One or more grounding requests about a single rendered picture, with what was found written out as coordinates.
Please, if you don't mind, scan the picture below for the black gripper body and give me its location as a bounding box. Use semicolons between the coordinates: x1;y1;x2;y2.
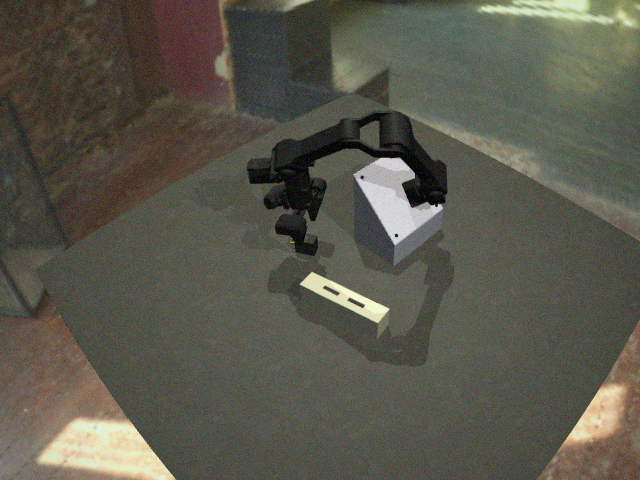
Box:
275;178;327;237

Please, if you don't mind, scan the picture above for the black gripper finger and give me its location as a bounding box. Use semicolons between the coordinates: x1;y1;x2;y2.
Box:
307;191;325;221
291;226;307;247

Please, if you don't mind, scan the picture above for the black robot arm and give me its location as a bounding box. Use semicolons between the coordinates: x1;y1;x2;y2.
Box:
247;110;447;210

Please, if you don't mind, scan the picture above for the two-prong plug with yellow prongs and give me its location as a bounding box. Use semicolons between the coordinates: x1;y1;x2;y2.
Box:
290;234;318;256

